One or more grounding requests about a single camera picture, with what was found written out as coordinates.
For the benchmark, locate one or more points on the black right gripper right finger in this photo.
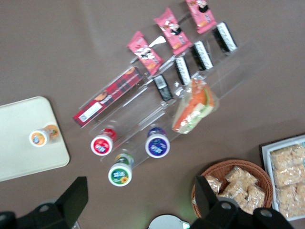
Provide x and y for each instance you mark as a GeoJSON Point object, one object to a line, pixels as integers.
{"type": "Point", "coordinates": [214, 212]}

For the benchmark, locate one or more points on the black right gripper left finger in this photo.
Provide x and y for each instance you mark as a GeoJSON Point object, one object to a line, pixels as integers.
{"type": "Point", "coordinates": [69, 205]}

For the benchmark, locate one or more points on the triangle sandwich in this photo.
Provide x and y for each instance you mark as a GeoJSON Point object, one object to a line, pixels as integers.
{"type": "Point", "coordinates": [193, 112]}

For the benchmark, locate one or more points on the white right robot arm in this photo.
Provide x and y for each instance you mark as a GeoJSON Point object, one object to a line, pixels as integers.
{"type": "Point", "coordinates": [166, 223]}

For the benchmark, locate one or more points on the white cracker tray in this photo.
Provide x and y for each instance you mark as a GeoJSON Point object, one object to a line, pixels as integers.
{"type": "Point", "coordinates": [265, 167]}

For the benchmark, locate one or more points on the cream plastic tray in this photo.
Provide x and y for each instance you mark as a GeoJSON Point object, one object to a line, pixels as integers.
{"type": "Point", "coordinates": [21, 133]}

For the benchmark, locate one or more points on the rice cracker pack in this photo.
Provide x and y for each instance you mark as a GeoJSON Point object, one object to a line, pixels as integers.
{"type": "Point", "coordinates": [291, 201]}
{"type": "Point", "coordinates": [213, 184]}
{"type": "Point", "coordinates": [289, 175]}
{"type": "Point", "coordinates": [288, 156]}
{"type": "Point", "coordinates": [233, 192]}
{"type": "Point", "coordinates": [255, 196]}
{"type": "Point", "coordinates": [241, 175]}

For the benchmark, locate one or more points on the green lid snack cup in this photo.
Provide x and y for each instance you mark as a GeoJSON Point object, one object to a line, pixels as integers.
{"type": "Point", "coordinates": [119, 173]}

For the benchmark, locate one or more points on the brown wicker cracker basket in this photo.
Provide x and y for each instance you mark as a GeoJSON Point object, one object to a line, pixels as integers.
{"type": "Point", "coordinates": [268, 181]}

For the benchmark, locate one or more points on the red lid snack cup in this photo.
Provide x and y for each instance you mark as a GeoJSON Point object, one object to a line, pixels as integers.
{"type": "Point", "coordinates": [102, 144]}

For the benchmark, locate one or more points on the orange lid snack cup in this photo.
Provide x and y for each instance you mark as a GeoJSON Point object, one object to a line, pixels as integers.
{"type": "Point", "coordinates": [39, 138]}

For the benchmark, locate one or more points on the blue lid snack cup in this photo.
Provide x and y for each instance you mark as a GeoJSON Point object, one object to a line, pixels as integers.
{"type": "Point", "coordinates": [157, 145]}

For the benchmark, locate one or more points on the clear acrylic snack stand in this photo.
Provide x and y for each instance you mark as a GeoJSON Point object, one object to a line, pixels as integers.
{"type": "Point", "coordinates": [143, 112]}

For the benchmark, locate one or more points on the red plaid cookie box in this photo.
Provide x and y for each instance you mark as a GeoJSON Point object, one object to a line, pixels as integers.
{"type": "Point", "coordinates": [112, 94]}

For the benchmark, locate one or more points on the small black carton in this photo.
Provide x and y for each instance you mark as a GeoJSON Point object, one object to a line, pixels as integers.
{"type": "Point", "coordinates": [163, 87]}
{"type": "Point", "coordinates": [202, 55]}
{"type": "Point", "coordinates": [182, 70]}
{"type": "Point", "coordinates": [225, 37]}

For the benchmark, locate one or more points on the pink snack packet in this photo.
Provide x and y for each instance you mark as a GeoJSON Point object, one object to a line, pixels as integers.
{"type": "Point", "coordinates": [172, 31]}
{"type": "Point", "coordinates": [201, 15]}
{"type": "Point", "coordinates": [145, 53]}

